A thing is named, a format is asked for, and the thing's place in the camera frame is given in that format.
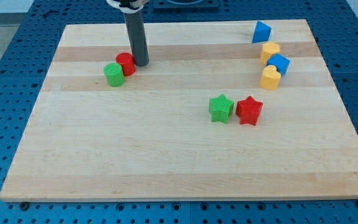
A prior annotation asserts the green star block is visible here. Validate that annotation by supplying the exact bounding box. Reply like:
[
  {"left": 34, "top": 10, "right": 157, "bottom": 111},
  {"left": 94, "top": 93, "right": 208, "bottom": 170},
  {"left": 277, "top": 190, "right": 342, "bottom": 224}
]
[{"left": 208, "top": 94, "right": 234, "bottom": 123}]

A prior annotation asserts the red star block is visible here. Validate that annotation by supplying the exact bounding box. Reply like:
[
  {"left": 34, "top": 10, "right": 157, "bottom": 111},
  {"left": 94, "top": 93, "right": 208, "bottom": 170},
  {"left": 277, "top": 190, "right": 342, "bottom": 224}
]
[{"left": 236, "top": 96, "right": 263, "bottom": 126}]

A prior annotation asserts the wooden board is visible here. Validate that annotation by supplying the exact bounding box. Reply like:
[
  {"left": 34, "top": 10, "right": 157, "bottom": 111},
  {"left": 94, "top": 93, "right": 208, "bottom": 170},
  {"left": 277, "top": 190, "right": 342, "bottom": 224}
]
[{"left": 0, "top": 19, "right": 358, "bottom": 202}]

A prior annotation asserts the red cylinder block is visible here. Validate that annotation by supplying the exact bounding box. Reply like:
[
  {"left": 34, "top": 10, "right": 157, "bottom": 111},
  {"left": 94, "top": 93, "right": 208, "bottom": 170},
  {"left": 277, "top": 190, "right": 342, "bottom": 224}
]
[{"left": 116, "top": 52, "right": 136, "bottom": 77}]

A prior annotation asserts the green cylinder block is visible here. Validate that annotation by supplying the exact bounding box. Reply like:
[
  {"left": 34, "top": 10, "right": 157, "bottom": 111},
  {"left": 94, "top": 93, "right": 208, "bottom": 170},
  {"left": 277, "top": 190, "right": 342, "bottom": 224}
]
[{"left": 104, "top": 63, "right": 125, "bottom": 87}]

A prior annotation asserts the yellow heart block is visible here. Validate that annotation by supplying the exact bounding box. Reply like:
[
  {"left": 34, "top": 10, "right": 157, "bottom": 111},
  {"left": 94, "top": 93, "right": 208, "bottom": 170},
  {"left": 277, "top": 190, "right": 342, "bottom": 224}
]
[{"left": 259, "top": 65, "right": 282, "bottom": 90}]

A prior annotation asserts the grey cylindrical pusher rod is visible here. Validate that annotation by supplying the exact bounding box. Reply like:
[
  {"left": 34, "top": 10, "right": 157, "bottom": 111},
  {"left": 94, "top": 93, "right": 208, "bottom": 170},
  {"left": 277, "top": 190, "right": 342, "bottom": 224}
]
[{"left": 124, "top": 10, "right": 149, "bottom": 67}]

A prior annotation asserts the yellow hexagon block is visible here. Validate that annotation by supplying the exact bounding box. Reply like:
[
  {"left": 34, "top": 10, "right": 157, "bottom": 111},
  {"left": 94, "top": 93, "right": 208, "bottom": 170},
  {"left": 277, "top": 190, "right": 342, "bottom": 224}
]
[{"left": 259, "top": 42, "right": 280, "bottom": 65}]

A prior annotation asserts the blue cube block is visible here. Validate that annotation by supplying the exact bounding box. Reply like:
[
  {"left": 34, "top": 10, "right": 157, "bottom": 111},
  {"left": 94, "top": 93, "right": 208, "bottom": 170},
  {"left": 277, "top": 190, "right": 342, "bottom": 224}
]
[{"left": 267, "top": 54, "right": 290, "bottom": 76}]

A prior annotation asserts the blue triangular prism block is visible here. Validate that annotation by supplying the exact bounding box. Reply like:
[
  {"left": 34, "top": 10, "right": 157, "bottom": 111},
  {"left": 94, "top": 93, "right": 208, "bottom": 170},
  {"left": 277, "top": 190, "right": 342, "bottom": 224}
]
[{"left": 252, "top": 21, "right": 272, "bottom": 44}]

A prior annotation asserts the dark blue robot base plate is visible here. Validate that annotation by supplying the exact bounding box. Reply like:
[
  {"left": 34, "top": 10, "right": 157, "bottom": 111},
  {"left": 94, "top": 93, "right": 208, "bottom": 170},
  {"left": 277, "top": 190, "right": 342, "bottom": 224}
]
[{"left": 150, "top": 0, "right": 221, "bottom": 11}]

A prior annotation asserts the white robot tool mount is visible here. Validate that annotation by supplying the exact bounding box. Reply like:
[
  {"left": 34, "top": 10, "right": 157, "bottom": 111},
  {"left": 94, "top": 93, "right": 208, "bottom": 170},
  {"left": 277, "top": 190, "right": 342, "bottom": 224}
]
[{"left": 106, "top": 0, "right": 149, "bottom": 14}]

